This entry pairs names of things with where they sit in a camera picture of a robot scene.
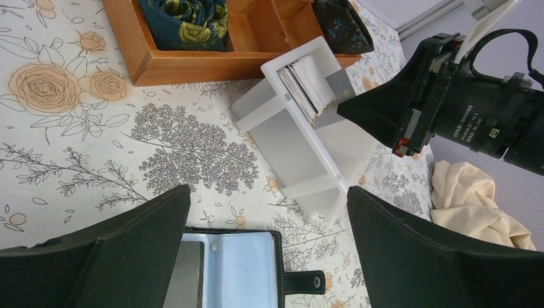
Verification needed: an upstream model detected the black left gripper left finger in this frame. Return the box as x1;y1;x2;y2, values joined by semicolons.
1;185;191;307

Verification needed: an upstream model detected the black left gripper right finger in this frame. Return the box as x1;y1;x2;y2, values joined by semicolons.
347;186;543;307

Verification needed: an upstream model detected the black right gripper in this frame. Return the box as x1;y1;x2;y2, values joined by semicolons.
337;33;543;175

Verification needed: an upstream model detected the black VIP card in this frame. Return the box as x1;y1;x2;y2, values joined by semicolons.
163;241;204;308

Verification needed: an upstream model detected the stack of cards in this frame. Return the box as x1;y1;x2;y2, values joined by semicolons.
276;55;355;127

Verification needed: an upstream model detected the white plastic card box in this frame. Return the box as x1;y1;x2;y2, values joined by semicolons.
232;37;378;229

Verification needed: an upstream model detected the black leather card holder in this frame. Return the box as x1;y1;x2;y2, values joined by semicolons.
181;229;326;307

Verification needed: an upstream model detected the rolled black belt right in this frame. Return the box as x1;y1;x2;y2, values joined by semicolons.
312;0;375;55

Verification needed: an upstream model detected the beige crumpled cloth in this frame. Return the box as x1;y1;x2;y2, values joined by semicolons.
430;160;536;251

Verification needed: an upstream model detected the orange wooden divided tray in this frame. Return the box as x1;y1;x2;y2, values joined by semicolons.
101;0;375;87

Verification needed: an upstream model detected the rolled black belt front-left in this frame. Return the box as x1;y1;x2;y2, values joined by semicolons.
139;0;229;52

